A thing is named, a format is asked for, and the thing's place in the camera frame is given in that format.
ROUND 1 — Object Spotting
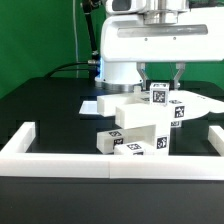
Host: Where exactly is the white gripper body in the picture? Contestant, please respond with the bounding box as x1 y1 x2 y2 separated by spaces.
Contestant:
101 7 224 62

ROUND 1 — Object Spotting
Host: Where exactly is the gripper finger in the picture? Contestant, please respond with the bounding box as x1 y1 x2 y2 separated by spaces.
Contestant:
136 62 148 89
173 62 186 90

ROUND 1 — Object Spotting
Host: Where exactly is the white chair back frame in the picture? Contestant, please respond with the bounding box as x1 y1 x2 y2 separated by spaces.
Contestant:
97 90 224 129

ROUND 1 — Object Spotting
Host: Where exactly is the small tagged cube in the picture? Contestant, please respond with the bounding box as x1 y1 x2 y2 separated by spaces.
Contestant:
150 82 169 105
171 121 182 128

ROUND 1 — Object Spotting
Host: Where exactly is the white chair seat part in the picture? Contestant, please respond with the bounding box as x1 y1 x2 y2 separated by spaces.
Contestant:
123 119 171 156

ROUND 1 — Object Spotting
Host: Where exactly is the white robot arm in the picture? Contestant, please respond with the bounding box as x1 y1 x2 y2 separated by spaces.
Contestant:
96 0 224 90

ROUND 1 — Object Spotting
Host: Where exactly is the white marker base sheet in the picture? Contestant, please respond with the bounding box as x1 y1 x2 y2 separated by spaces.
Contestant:
79 101 98 115

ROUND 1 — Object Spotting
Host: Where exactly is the white U-shaped fence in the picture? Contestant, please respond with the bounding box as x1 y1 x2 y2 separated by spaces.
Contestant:
0 122 224 180

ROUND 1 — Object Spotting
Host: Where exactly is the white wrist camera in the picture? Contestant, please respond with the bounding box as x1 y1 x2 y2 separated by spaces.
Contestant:
105 0 147 14

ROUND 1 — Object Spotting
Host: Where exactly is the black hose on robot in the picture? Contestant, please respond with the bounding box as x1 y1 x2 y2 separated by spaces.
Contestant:
79 0 106 62

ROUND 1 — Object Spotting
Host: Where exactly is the black cable on table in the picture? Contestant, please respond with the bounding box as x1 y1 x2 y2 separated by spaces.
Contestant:
44 61 101 79

